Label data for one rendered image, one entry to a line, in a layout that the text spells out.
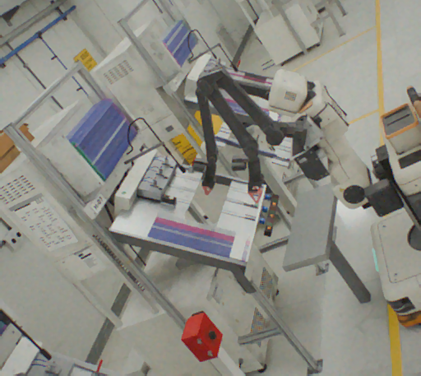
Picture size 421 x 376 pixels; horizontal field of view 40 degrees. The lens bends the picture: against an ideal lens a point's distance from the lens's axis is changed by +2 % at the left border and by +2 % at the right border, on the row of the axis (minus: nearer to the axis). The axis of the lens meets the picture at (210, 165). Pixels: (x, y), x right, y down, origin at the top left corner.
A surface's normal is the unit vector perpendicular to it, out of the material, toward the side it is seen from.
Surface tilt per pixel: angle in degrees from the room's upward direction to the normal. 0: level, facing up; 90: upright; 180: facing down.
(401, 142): 92
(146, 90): 90
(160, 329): 90
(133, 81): 90
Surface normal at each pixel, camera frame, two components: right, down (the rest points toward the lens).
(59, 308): 0.80, -0.38
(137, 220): 0.14, -0.81
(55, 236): -0.17, 0.61
